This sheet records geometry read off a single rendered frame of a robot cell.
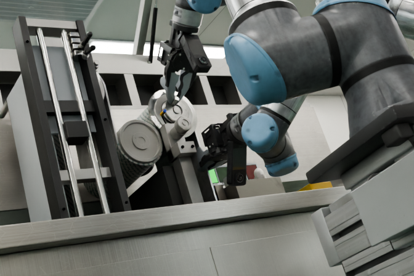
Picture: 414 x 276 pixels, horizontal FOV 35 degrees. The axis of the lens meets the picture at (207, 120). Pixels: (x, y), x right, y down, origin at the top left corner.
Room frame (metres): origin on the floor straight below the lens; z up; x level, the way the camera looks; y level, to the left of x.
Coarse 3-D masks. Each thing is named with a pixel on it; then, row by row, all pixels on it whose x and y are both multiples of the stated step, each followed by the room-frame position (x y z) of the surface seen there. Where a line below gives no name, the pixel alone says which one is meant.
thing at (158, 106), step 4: (160, 96) 1.59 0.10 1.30; (164, 96) 1.60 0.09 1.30; (156, 100) 1.58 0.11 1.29; (160, 100) 1.59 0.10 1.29; (164, 100) 1.60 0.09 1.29; (156, 104) 1.58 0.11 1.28; (160, 104) 1.59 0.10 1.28; (156, 108) 1.58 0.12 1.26; (160, 108) 1.59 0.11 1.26; (188, 108) 1.64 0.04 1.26; (156, 112) 1.58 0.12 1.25; (160, 112) 1.58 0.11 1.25; (156, 116) 1.58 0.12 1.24; (160, 116) 1.58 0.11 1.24; (192, 116) 1.65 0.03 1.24; (160, 120) 1.58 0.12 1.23; (192, 120) 1.64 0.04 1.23; (160, 132) 1.61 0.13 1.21; (160, 136) 1.63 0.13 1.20; (164, 148) 1.70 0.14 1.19
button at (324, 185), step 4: (308, 184) 1.49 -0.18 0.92; (312, 184) 1.49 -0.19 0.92; (316, 184) 1.50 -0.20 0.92; (320, 184) 1.51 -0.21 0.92; (324, 184) 1.51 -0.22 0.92; (328, 184) 1.52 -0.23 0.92; (304, 188) 1.50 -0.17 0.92; (308, 188) 1.49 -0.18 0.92; (312, 188) 1.49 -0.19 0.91; (316, 188) 1.50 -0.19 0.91; (320, 188) 1.50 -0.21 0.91; (324, 188) 1.51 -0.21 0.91
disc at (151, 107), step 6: (162, 90) 1.61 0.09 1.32; (156, 96) 1.59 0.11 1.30; (150, 102) 1.58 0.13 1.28; (186, 102) 1.65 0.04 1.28; (150, 108) 1.57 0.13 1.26; (192, 108) 1.66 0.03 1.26; (150, 114) 1.57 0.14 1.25; (192, 114) 1.65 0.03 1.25; (156, 120) 1.58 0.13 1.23; (156, 126) 1.58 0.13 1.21; (192, 126) 1.64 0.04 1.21; (192, 132) 1.64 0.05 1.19
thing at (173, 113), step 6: (168, 102) 1.59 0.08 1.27; (180, 102) 1.61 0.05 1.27; (162, 108) 1.59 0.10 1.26; (168, 108) 1.58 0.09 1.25; (174, 108) 1.59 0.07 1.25; (180, 108) 1.61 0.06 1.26; (186, 108) 1.62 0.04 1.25; (168, 114) 1.58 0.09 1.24; (174, 114) 1.59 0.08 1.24; (180, 114) 1.61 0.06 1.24; (186, 114) 1.61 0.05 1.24; (168, 120) 1.59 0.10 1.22; (174, 120) 1.59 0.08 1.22
